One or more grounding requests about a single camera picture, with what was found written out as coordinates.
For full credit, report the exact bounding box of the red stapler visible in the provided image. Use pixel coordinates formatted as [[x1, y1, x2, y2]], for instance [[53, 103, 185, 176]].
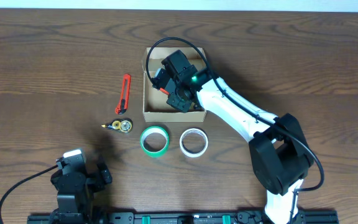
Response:
[[159, 88, 170, 96]]

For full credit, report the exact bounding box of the white tape roll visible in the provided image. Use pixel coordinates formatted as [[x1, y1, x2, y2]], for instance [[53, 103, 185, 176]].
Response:
[[179, 128, 209, 158]]

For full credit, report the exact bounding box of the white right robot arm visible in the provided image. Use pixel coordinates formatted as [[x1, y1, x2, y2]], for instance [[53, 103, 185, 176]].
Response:
[[149, 65, 320, 223]]

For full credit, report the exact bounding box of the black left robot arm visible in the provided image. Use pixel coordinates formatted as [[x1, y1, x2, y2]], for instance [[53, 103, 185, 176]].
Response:
[[48, 152, 112, 224]]

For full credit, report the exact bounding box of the open cardboard box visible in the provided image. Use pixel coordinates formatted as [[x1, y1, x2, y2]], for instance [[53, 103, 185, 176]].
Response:
[[142, 47, 206, 123]]

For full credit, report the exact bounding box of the green tape roll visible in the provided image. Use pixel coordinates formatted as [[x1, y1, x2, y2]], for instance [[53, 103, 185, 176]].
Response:
[[139, 126, 170, 158]]

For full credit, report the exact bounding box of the red utility knife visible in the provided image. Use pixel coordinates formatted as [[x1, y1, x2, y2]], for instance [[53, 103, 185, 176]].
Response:
[[115, 73, 131, 114]]

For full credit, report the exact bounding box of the black yellow correction tape dispenser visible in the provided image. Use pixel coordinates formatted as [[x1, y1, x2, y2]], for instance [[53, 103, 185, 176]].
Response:
[[101, 119, 133, 134]]

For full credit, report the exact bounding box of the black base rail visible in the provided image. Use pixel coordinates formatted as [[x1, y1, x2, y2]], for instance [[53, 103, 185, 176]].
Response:
[[27, 210, 340, 224]]

